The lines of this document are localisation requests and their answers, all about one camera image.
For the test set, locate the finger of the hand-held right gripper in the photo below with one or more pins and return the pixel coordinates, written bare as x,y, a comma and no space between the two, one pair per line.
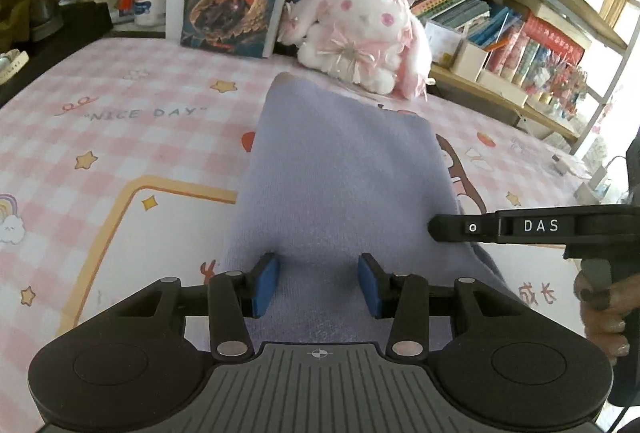
460,228

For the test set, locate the white tub with green lid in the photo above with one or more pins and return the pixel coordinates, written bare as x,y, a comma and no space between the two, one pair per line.
150,5

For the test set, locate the person's right hand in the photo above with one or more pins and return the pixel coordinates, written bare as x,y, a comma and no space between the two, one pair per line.
600,318

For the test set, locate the small white open box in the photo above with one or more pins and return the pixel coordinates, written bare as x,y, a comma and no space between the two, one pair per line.
467,60
442,43

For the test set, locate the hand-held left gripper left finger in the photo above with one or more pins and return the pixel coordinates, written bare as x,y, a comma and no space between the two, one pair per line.
265,285

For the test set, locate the row of red pink packets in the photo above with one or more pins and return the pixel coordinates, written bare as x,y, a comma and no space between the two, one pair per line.
540,58

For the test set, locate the light purple towel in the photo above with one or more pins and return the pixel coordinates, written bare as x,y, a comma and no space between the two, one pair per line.
340,173

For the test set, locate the pink checked printed blanket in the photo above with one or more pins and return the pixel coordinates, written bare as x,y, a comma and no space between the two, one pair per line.
100,138

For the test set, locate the black box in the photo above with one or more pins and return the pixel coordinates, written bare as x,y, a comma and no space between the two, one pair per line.
85,20

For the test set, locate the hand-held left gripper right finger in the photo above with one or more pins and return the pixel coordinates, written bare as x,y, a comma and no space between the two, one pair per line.
372,285

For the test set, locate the white wristwatch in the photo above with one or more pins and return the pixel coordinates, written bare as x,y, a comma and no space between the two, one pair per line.
11,65

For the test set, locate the white and pink plush rabbit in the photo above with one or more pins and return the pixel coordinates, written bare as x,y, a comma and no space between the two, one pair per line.
360,33

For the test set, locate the white charger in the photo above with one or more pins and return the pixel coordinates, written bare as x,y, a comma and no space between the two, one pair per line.
597,185

